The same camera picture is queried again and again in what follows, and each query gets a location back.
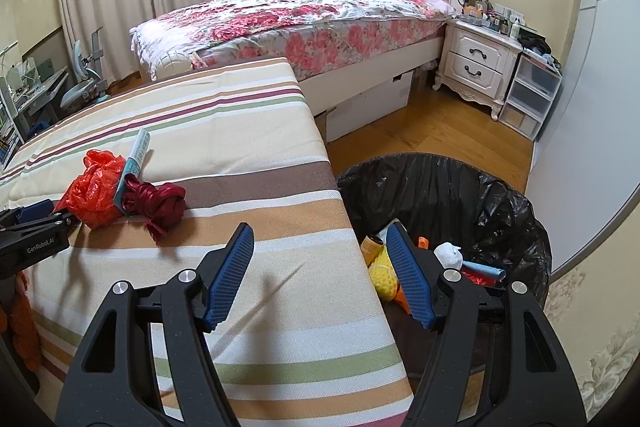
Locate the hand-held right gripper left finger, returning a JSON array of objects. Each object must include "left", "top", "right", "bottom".
[{"left": 55, "top": 222, "right": 256, "bottom": 427}]

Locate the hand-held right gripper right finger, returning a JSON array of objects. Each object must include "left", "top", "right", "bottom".
[{"left": 385, "top": 221, "right": 588, "bottom": 427}]

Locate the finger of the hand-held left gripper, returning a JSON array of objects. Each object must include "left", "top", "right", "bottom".
[
  {"left": 27, "top": 209, "right": 79, "bottom": 234},
  {"left": 0, "top": 199, "right": 56, "bottom": 230}
]

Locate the red plastic bag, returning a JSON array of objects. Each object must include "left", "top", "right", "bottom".
[{"left": 65, "top": 149, "right": 128, "bottom": 230}]

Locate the white paper ball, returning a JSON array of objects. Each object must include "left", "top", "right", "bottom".
[{"left": 433, "top": 242, "right": 463, "bottom": 269}]

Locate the yellow printed tube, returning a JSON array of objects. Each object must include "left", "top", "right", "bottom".
[{"left": 360, "top": 234, "right": 388, "bottom": 268}]

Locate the red tube with black cap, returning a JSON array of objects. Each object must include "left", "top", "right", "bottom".
[{"left": 460, "top": 269, "right": 506, "bottom": 290}]

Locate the light blue tube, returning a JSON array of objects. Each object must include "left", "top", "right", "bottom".
[{"left": 460, "top": 261, "right": 508, "bottom": 283}]

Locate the teal tube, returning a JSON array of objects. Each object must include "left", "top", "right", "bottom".
[{"left": 114, "top": 128, "right": 152, "bottom": 212}]

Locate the bin with black bag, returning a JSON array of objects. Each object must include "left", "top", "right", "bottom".
[{"left": 336, "top": 152, "right": 553, "bottom": 408}]

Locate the dark red cloth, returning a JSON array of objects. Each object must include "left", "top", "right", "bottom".
[{"left": 121, "top": 174, "right": 187, "bottom": 244}]

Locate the person's left forearm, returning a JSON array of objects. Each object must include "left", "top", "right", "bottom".
[{"left": 0, "top": 272, "right": 43, "bottom": 373}]

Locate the yellow mesh ball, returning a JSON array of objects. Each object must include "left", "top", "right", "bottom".
[{"left": 369, "top": 257, "right": 401, "bottom": 303}]

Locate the white bookshelf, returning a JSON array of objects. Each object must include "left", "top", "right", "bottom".
[{"left": 0, "top": 102, "right": 26, "bottom": 170}]

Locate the grey study desk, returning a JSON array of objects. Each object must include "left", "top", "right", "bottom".
[{"left": 0, "top": 57, "right": 71, "bottom": 142}]

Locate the grey desk chair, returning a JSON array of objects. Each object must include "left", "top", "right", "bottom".
[{"left": 62, "top": 27, "right": 111, "bottom": 108}]

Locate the white cardboard box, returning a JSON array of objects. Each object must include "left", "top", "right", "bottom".
[{"left": 325, "top": 69, "right": 416, "bottom": 144}]

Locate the plastic drawer unit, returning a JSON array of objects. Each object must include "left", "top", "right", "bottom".
[{"left": 497, "top": 52, "right": 563, "bottom": 142}]

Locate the white nightstand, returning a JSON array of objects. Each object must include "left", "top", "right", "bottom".
[{"left": 432, "top": 18, "right": 523, "bottom": 122}]

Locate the white wardrobe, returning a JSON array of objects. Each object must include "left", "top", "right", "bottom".
[{"left": 525, "top": 0, "right": 640, "bottom": 278}]

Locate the dark clothes pile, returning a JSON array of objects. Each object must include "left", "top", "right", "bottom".
[{"left": 517, "top": 29, "right": 556, "bottom": 58}]

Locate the floral bedspread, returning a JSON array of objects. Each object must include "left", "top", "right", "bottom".
[{"left": 129, "top": 0, "right": 458, "bottom": 80}]

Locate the cluster of toiletry bottles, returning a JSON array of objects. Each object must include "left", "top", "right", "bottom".
[{"left": 452, "top": 0, "right": 526, "bottom": 38}]

